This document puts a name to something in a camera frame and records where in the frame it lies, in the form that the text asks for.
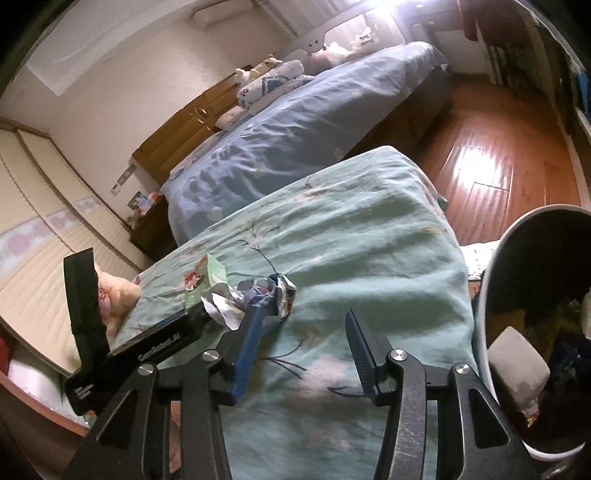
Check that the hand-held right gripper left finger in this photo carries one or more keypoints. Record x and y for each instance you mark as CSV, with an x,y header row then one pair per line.
x,y
244,353

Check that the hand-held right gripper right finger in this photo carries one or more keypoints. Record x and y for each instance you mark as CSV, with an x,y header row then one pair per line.
x,y
364,350

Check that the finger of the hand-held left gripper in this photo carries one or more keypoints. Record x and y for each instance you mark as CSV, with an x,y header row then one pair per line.
x,y
203,321

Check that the colourful wrapper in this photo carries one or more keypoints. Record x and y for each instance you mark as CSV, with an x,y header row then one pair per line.
x,y
272,290

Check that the white bin with black liner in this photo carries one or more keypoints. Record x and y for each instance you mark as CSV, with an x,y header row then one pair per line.
x,y
491,277

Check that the orange plush toy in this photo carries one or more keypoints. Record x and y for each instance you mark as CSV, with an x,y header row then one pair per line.
x,y
120,295

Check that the green tissue packet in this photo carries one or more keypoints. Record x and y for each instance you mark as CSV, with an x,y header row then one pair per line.
x,y
207,277

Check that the cream sliding wardrobe doors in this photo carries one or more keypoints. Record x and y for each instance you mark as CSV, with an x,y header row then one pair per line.
x,y
41,230

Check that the wooden nightstand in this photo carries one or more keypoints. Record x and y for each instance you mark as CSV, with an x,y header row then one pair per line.
x,y
150,230

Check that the green floral bedsheet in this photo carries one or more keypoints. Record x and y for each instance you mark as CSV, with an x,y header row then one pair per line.
x,y
360,240

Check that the colourful box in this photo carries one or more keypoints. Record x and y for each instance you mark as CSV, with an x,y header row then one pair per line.
x,y
143,203

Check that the white patterned mat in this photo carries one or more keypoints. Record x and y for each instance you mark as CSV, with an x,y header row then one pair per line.
x,y
480,261

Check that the white carton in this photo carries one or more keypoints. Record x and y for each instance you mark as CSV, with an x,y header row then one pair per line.
x,y
519,364

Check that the wooden headboard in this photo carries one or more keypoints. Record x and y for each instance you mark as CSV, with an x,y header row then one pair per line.
x,y
184,129

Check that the plain white pillow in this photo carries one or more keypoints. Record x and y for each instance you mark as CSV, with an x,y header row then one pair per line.
x,y
228,117

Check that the blue bed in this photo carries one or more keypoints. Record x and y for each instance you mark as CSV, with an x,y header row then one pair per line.
x,y
300,129

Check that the blue printed white pillow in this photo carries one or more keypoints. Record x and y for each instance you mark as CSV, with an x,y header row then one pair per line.
x,y
272,85

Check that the cream plush toy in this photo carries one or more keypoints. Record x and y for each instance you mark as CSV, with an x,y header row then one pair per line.
x,y
258,67

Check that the white plush toy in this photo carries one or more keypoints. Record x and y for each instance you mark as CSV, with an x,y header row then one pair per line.
x,y
330,55

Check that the white air conditioner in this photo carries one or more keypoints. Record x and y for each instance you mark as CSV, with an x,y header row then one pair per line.
x,y
217,16

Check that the white radiator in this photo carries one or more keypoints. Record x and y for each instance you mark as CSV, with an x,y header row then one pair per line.
x,y
498,64

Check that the black television cabinet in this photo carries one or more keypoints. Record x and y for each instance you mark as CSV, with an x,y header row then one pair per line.
x,y
561,78

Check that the red jacket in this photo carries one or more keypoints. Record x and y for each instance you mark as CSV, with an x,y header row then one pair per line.
x,y
489,18

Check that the grey bed rail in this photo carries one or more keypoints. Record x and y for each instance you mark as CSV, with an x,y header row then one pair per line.
x,y
318,32

